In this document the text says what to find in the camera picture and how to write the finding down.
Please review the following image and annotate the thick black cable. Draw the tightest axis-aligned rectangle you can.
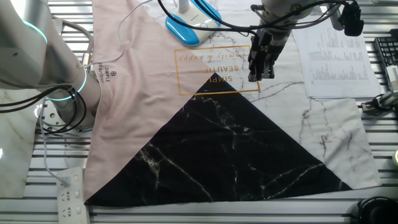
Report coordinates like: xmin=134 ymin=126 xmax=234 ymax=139
xmin=157 ymin=0 xmax=355 ymax=34

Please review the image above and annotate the silver robot mounting plate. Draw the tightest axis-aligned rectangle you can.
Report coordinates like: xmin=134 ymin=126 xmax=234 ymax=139
xmin=39 ymin=99 xmax=96 ymax=138

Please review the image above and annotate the metal clamp bracket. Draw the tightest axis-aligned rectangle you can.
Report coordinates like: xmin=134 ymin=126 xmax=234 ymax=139
xmin=361 ymin=91 xmax=398 ymax=116

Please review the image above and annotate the thin black cable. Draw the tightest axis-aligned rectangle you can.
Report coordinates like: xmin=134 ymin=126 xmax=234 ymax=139
xmin=192 ymin=0 xmax=265 ymax=35

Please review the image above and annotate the grey robot cable hose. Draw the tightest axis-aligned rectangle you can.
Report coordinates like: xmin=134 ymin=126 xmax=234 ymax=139
xmin=60 ymin=18 xmax=94 ymax=68

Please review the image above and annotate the pink black marble print cloth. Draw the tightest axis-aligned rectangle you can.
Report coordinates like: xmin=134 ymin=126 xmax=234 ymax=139
xmin=83 ymin=0 xmax=382 ymax=208

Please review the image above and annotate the printed table paper stack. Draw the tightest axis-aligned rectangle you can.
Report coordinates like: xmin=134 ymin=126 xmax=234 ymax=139
xmin=292 ymin=18 xmax=382 ymax=100

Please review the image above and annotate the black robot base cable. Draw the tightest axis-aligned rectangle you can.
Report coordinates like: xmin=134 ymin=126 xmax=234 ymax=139
xmin=0 ymin=83 xmax=88 ymax=136

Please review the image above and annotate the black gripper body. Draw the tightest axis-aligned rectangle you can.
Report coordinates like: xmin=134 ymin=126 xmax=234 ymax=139
xmin=248 ymin=28 xmax=285 ymax=63

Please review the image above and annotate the white lamp power cable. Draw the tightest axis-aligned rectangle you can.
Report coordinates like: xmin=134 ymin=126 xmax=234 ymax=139
xmin=39 ymin=0 xmax=156 ymax=187

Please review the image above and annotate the blue and white desk lamp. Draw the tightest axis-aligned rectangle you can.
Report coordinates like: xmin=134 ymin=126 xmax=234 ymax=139
xmin=164 ymin=0 xmax=223 ymax=47

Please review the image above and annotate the black keyboard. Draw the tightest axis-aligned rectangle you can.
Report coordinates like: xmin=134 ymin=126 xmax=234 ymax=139
xmin=373 ymin=35 xmax=398 ymax=68

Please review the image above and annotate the white power strip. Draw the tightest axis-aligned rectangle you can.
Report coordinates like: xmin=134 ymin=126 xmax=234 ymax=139
xmin=55 ymin=167 xmax=91 ymax=224

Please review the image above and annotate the black round camera stand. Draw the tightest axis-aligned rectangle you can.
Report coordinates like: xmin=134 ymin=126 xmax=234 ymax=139
xmin=351 ymin=195 xmax=398 ymax=224

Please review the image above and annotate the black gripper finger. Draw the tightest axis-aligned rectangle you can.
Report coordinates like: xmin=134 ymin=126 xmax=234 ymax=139
xmin=260 ymin=60 xmax=276 ymax=80
xmin=248 ymin=58 xmax=261 ymax=82

